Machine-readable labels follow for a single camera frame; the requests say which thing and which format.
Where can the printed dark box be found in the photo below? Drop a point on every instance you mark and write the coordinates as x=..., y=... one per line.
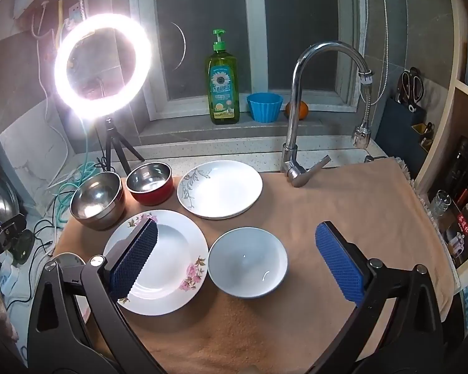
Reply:
x=466, y=233

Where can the chrome kitchen faucet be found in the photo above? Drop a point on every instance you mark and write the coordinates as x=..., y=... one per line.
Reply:
x=292, y=124

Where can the yellow holder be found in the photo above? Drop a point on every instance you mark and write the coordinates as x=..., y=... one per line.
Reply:
x=421, y=129

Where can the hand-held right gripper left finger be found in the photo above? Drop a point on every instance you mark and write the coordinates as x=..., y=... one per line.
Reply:
x=134, y=259

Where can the pale blue ceramic bowl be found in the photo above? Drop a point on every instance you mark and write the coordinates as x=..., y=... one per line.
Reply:
x=247, y=265

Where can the black mini tripod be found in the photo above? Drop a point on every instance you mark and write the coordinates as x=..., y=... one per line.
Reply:
x=110, y=140

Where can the steel pot lid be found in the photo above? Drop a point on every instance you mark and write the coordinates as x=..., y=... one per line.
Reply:
x=0, y=194

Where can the dark green object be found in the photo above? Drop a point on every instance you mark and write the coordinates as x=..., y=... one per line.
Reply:
x=23, y=245

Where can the dark bottle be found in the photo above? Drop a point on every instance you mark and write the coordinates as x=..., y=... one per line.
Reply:
x=459, y=163

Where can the stainless steel bowl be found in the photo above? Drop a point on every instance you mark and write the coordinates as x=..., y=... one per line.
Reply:
x=97, y=198

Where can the wooden shelf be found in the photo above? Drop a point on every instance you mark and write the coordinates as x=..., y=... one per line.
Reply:
x=458, y=105

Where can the white plate pink flower print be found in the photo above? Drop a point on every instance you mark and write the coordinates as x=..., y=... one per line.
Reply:
x=171, y=249

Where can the green dish soap bottle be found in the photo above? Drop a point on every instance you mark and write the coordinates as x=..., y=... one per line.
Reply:
x=222, y=85

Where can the white plate green leaf print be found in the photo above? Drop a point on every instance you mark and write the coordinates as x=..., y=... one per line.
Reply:
x=226, y=191

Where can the glass jar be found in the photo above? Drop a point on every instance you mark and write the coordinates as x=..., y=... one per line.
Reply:
x=440, y=202

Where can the black scissors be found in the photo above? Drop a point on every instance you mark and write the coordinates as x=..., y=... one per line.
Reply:
x=411, y=85

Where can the dark blue knife block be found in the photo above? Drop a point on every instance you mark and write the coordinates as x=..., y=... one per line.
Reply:
x=397, y=132

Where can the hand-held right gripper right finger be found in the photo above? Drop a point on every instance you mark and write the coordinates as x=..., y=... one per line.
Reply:
x=339, y=265

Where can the white window frame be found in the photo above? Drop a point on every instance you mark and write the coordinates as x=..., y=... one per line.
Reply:
x=253, y=46

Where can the orange fruit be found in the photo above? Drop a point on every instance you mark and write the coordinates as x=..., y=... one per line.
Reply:
x=303, y=111

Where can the orange towel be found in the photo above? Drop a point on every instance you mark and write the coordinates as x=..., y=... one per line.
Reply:
x=335, y=202

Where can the flexible faucet sprayer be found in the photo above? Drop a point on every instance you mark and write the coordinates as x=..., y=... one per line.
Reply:
x=362, y=134

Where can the blue fluted cup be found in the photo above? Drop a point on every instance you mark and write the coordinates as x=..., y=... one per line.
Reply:
x=264, y=109

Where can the person's left forearm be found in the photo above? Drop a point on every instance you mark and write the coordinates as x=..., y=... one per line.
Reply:
x=0, y=315

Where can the red steel bowl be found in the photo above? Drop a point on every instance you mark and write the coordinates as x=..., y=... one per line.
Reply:
x=150, y=196

